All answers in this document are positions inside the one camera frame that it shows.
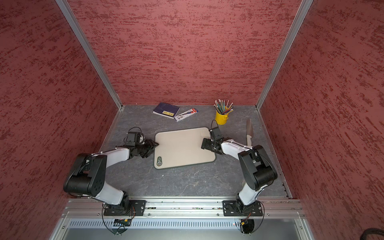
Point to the aluminium front rail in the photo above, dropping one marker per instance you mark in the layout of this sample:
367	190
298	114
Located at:
184	218

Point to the white red pencil box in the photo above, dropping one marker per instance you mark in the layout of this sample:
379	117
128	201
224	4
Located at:
186	114

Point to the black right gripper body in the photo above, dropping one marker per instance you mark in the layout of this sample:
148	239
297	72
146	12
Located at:
209	145

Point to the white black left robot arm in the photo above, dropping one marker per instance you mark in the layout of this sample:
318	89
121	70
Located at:
87	176

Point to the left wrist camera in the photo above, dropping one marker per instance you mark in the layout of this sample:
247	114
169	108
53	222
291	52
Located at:
134	139

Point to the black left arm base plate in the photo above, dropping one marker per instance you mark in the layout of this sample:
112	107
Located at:
131	208

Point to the yellow metal pencil bucket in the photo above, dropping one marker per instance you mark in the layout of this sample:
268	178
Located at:
221	118

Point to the beige green-edged cutting board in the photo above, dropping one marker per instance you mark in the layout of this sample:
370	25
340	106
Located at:
182	148

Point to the dark purple book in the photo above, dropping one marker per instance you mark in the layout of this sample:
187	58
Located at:
166	110

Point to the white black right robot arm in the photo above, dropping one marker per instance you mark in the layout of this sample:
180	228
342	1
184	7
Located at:
257	169

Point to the knife with cream handle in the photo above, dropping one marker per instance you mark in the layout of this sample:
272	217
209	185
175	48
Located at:
249	131

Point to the aluminium corner post right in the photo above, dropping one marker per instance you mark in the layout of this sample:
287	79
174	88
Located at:
291	35

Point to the aluminium corner post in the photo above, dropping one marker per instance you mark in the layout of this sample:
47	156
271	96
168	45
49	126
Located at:
291	35
79	33

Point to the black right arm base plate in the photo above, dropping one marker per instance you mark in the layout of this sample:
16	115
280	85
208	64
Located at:
238	209

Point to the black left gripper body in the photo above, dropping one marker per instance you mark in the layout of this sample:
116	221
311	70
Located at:
146	149

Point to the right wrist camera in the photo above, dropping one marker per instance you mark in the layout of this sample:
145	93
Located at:
216	134

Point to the aluminium corner post left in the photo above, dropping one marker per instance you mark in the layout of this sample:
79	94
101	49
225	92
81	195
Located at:
79	33

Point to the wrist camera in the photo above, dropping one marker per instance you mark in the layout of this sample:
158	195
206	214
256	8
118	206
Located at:
216	134
134	139

